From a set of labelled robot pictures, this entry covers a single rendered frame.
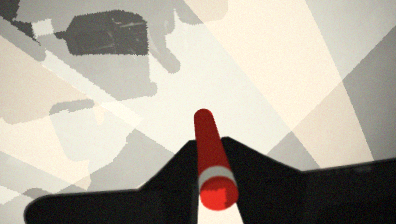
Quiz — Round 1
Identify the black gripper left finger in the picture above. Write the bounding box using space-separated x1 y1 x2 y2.
23 139 200 224

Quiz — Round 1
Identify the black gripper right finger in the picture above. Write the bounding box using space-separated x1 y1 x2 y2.
221 136 396 224

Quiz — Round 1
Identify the red cylindrical peg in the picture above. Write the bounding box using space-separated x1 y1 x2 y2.
194 109 238 211

